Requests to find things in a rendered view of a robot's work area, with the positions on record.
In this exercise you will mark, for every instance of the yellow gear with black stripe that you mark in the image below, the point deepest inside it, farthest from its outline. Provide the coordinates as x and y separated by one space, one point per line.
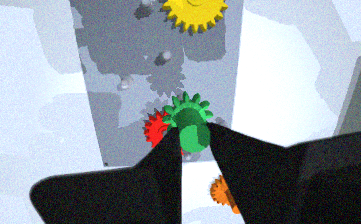
195 13

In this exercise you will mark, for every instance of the red gear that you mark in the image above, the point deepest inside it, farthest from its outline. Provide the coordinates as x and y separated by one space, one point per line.
155 128

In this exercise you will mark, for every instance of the orange gear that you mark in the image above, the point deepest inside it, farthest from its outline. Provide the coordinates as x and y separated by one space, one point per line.
220 193

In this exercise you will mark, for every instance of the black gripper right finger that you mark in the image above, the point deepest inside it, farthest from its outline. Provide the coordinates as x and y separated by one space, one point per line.
268 182

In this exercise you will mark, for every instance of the green gear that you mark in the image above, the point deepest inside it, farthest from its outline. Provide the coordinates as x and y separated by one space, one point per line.
190 118

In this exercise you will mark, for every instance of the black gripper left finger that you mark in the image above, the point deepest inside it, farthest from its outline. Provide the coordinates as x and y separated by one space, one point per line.
150 190

